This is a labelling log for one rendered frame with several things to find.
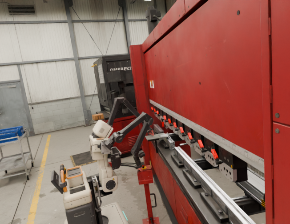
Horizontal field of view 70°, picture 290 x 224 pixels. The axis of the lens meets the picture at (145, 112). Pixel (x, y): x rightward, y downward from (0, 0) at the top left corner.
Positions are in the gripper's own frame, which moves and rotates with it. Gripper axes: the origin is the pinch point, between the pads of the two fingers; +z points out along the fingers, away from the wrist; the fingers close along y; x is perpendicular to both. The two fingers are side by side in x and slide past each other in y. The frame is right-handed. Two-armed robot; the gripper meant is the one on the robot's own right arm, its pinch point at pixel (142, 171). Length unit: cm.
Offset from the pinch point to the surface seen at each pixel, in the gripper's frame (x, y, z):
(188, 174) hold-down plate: -44, 42, -1
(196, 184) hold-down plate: -61, 44, 0
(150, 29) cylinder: 107, 79, -153
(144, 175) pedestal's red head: -4.5, 1.3, 3.1
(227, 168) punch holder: -106, 59, -30
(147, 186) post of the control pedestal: 2.8, -2.3, 19.7
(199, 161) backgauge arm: -7, 60, 10
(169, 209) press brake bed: 35, 8, 78
